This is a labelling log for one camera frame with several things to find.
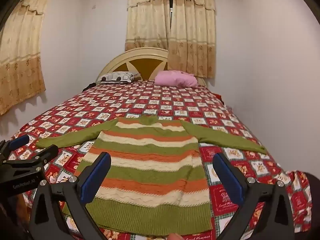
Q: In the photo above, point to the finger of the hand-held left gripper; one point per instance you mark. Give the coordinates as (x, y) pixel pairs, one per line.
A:
(40, 155)
(20, 140)

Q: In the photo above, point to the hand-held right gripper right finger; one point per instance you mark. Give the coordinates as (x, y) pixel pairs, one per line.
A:
(228, 177)

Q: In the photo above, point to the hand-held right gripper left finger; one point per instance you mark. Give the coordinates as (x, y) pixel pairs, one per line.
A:
(96, 177)

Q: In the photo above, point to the green orange striped knit sweater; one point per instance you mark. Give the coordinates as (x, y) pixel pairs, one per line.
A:
(150, 170)

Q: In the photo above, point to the dark cloth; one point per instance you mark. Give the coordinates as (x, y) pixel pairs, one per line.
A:
(88, 86)

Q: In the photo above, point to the beige flowered side curtain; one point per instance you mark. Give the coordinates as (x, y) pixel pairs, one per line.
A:
(20, 55)

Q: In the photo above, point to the dark clothing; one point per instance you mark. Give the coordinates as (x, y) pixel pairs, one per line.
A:
(315, 205)

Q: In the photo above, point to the red printed bear blanket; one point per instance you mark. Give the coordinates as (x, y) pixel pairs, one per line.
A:
(150, 100)

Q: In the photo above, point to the white patterned pillow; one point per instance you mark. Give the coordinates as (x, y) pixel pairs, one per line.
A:
(117, 77)

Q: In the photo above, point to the pink pillow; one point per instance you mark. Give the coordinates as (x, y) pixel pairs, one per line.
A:
(175, 79)

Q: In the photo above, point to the cream and brown headboard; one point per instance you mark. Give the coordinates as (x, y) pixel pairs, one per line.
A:
(150, 63)

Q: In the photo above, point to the beige flowered window curtain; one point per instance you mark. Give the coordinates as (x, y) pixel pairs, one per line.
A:
(192, 30)
(147, 17)

